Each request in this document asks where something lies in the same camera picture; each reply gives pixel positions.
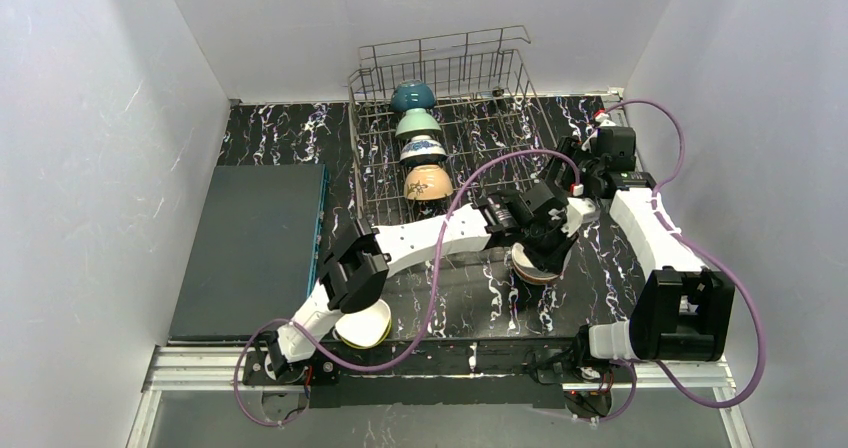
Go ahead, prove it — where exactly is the blue floral bowl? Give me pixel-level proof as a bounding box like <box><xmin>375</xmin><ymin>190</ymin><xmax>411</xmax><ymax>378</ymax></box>
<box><xmin>399</xmin><ymin>135</ymin><xmax>447</xmax><ymax>168</ymax></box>

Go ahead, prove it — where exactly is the white square bowl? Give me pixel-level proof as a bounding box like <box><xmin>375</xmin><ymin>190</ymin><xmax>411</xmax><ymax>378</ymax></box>
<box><xmin>334</xmin><ymin>299</ymin><xmax>392</xmax><ymax>344</ymax></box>

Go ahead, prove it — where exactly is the yellow rimmed bowl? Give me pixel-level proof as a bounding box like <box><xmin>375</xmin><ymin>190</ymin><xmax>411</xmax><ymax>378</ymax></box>
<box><xmin>338</xmin><ymin>326</ymin><xmax>391</xmax><ymax>350</ymax></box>

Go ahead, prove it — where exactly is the grey wire dish rack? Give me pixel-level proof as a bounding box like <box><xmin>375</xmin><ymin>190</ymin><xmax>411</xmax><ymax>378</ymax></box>
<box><xmin>348</xmin><ymin>25</ymin><xmax>571</xmax><ymax>225</ymax></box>

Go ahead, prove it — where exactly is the green celadon bowl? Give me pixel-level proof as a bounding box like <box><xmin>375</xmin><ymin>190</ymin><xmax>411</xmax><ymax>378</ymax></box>
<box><xmin>395</xmin><ymin>108</ymin><xmax>441</xmax><ymax>140</ymax></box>

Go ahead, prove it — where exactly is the cream white round bowl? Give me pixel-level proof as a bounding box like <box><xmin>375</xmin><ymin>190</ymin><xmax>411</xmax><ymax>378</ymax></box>
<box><xmin>404</xmin><ymin>164</ymin><xmax>453</xmax><ymax>201</ymax></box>

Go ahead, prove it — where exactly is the white ribbed bowl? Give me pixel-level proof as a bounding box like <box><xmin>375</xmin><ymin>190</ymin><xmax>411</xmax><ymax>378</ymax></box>
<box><xmin>510</xmin><ymin>243</ymin><xmax>562</xmax><ymax>277</ymax></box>

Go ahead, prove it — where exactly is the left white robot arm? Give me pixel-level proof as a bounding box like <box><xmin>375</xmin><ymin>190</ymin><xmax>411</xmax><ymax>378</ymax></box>
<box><xmin>265</xmin><ymin>183</ymin><xmax>598</xmax><ymax>379</ymax></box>

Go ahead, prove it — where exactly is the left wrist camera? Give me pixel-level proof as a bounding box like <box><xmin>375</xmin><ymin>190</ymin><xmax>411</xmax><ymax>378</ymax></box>
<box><xmin>562</xmin><ymin>197</ymin><xmax>600</xmax><ymax>237</ymax></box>

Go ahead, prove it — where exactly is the grey mat blue edge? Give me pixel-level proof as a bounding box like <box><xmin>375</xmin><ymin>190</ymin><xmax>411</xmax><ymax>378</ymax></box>
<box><xmin>168</xmin><ymin>164</ymin><xmax>328</xmax><ymax>344</ymax></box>

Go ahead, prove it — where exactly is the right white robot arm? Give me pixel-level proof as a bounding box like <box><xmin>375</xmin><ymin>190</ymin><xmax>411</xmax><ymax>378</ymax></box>
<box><xmin>556</xmin><ymin>127</ymin><xmax>736</xmax><ymax>367</ymax></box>

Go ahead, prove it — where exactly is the orange striped bowl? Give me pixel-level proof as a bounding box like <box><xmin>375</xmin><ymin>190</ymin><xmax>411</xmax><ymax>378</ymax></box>
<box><xmin>513</xmin><ymin>268</ymin><xmax>559</xmax><ymax>286</ymax></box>

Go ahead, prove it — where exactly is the tan interior dark bowl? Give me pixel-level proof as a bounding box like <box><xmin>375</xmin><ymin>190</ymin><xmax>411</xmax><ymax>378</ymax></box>
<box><xmin>389</xmin><ymin>79</ymin><xmax>436</xmax><ymax>113</ymax></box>

